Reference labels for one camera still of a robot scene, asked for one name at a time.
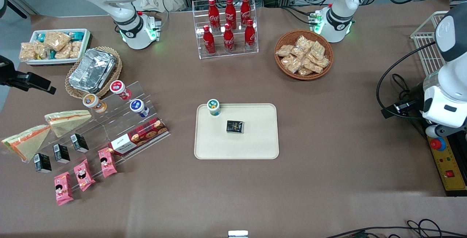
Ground red plaid cookie box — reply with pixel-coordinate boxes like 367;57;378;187
108;118;169;156

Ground oval wicker basket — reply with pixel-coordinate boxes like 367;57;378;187
65;46;123;99

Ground orange lid cup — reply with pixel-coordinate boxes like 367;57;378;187
82;93;107;113

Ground triangle sandwich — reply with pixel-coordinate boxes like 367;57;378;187
1;125;52;163
45;110;92;138

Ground clear acrylic bottle rack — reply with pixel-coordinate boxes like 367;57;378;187
192;0;259;60

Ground yellow control box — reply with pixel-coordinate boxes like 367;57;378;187
427;136;467;197

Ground clear bag rice crackers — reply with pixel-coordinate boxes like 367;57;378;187
44;31;72;51
19;42;40;62
36;41;51;59
55;45;72;59
69;41;82;59

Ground red lid cup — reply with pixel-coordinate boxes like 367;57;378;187
109;80;132;101

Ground pink snack packet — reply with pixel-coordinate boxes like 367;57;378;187
54;172;74;206
74;159;96;192
98;147;118;178

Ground blue lid cup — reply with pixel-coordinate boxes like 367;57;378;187
130;99;150;117

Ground black cable bundle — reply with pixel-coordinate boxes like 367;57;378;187
325;219;467;238

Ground small black snack pack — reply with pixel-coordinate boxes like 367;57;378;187
226;120;244;134

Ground red emergency stop button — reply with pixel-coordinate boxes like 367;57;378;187
430;137;447;152

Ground aluminium foil container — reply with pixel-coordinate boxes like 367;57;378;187
69;48;117;93

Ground red cola bottle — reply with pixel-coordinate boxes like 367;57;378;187
208;0;221;31
225;0;237;30
223;23;235;52
203;25;216;55
244;19;256;50
240;0;252;27

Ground clear acrylic stepped stand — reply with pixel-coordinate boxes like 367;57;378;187
23;81;171;189

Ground long black camera cable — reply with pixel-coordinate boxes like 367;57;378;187
376;41;437;120

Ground beige plastic tray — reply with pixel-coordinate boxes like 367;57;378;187
194;103;280;160

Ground white wire rack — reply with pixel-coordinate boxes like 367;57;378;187
410;11;449;76

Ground white rectangular bin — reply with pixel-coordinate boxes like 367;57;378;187
25;29;91;66

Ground round wicker basket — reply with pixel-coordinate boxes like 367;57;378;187
274;30;334;81

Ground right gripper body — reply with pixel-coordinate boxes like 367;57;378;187
0;55;17;86

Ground green lid yogurt cup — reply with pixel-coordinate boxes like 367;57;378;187
207;99;221;117

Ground small black drink carton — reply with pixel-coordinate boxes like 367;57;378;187
53;144;70;164
70;133;89;153
34;153;52;173

